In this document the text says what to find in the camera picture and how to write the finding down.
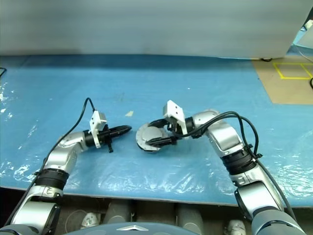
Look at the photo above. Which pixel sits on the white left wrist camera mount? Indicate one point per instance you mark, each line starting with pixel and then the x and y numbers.
pixel 96 124

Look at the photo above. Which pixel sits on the white backdrop board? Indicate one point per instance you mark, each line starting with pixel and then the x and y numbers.
pixel 146 24

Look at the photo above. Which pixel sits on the blue plastic table cover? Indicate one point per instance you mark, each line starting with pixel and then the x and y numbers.
pixel 171 80

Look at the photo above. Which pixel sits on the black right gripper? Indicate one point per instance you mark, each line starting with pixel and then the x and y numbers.
pixel 174 129

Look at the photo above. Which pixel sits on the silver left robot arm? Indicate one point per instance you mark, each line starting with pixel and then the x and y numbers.
pixel 61 156

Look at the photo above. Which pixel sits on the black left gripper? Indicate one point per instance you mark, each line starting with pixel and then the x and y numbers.
pixel 105 137

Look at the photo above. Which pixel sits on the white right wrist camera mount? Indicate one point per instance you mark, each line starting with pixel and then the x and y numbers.
pixel 174 111

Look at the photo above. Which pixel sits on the small white device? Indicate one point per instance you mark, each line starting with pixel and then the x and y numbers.
pixel 307 24

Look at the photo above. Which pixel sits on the white shoe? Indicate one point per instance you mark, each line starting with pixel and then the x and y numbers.
pixel 236 226
pixel 90 219

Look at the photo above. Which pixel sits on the grey rounded cylinder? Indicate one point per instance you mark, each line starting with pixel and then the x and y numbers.
pixel 118 210
pixel 190 216

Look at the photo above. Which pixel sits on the silver motor housing lid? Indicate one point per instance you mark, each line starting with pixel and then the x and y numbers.
pixel 152 133

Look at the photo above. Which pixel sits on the grey robot torso with chevron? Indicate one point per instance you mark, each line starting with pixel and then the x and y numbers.
pixel 132 228

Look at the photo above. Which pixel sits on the pale tape scrap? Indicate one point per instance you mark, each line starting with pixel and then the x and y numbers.
pixel 129 113

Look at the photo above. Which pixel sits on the brown cardboard sheet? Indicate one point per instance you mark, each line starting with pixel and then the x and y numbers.
pixel 286 90

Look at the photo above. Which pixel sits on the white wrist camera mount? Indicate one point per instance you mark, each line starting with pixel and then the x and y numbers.
pixel 174 111
pixel 96 124

